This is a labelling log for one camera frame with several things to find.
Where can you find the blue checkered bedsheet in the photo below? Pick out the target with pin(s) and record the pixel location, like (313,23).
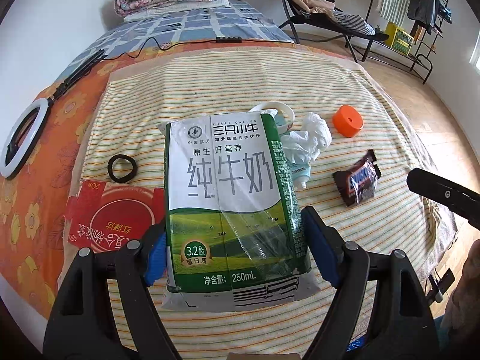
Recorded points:
(238,19)

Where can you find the brown snickers wrapper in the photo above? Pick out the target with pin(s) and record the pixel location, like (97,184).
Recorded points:
(359,182)

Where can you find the black ring light stand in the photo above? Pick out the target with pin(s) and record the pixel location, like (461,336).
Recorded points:
(80,72)

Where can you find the small white tissue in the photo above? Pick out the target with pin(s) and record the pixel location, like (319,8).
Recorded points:
(304,146)

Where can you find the green white milk carton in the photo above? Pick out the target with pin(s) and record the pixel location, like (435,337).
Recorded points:
(235,241)

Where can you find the black clothes rack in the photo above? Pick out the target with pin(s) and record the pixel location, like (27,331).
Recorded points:
(413,28)

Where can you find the orange floral bedsheet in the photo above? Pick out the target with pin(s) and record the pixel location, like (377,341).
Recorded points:
(33,203)

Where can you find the black folding chair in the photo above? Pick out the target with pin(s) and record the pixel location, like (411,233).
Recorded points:
(324,14)

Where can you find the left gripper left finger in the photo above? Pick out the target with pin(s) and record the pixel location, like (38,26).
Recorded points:
(81,323)

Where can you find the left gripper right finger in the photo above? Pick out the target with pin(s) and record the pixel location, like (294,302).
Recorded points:
(401,325)

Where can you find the striped garment on chair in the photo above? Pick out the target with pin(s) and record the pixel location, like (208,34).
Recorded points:
(353,23)

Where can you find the light blue cream tube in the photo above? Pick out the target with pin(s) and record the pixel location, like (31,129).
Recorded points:
(300,174)

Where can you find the pink clothes on chair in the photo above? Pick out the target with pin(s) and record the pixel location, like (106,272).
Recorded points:
(315,6)

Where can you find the orange plastic cap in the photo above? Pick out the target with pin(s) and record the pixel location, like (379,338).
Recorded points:
(348,121)

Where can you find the dark hanging jacket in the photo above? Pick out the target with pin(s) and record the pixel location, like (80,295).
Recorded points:
(425,12)

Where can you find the red cigarette pack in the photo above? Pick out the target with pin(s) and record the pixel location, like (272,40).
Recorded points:
(105,216)

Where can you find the white ring light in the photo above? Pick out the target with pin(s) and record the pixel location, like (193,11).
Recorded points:
(23,137)

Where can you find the yellow crate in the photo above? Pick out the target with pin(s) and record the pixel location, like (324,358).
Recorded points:
(398,39)

